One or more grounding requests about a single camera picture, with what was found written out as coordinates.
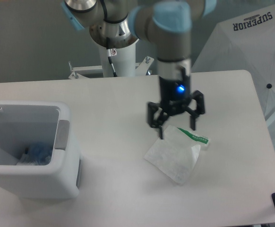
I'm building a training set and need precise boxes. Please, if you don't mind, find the crushed clear plastic bottle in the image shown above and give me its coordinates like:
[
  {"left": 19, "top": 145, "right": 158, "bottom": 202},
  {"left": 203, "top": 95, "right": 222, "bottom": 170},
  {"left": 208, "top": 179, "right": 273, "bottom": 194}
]
[{"left": 17, "top": 142, "right": 52, "bottom": 166}]

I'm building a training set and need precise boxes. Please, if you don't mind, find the white Superior umbrella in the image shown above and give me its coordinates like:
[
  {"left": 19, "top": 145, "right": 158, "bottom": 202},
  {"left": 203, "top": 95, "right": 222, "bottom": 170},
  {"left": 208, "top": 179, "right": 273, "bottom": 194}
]
[{"left": 192, "top": 4, "right": 275, "bottom": 115}]

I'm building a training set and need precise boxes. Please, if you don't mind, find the white mounting bracket frame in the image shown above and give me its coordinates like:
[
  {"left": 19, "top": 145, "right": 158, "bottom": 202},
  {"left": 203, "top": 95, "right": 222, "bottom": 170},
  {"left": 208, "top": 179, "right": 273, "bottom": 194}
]
[{"left": 68, "top": 56, "right": 155, "bottom": 79}]

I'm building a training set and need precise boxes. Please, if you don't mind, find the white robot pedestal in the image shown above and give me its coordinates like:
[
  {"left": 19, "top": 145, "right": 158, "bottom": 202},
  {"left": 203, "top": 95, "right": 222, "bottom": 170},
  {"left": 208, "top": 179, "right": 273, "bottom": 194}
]
[{"left": 97, "top": 41, "right": 138, "bottom": 78}]

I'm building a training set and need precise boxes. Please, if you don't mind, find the white trash can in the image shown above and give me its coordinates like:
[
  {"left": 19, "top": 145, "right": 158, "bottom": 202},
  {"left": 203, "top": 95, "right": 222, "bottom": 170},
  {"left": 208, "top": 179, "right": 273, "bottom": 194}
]
[{"left": 0, "top": 100, "right": 82, "bottom": 199}]

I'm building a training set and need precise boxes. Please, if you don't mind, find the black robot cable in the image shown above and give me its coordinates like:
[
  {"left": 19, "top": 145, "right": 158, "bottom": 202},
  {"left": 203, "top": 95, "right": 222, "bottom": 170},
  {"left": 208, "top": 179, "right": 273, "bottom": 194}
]
[{"left": 105, "top": 37, "right": 118, "bottom": 78}]

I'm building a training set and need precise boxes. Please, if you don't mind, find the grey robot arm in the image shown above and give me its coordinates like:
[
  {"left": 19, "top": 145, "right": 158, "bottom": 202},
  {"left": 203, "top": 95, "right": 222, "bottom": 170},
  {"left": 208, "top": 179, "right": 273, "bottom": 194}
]
[{"left": 61, "top": 0, "right": 217, "bottom": 136}]

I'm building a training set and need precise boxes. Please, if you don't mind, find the white green plastic wrapper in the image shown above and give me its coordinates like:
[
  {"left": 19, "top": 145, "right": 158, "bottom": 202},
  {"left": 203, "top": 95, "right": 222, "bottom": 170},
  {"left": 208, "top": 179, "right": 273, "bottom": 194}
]
[{"left": 144, "top": 125, "right": 210, "bottom": 185}]

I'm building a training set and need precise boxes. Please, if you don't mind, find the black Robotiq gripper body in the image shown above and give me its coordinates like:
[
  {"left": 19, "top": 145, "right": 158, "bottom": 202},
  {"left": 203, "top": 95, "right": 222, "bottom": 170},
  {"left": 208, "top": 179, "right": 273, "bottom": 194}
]
[{"left": 159, "top": 68, "right": 192, "bottom": 116}]

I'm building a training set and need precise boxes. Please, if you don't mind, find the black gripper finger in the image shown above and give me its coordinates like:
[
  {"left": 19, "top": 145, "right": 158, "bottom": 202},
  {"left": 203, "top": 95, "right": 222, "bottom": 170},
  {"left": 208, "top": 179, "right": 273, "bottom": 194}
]
[
  {"left": 146, "top": 102, "right": 168, "bottom": 139},
  {"left": 186, "top": 90, "right": 206, "bottom": 131}
]

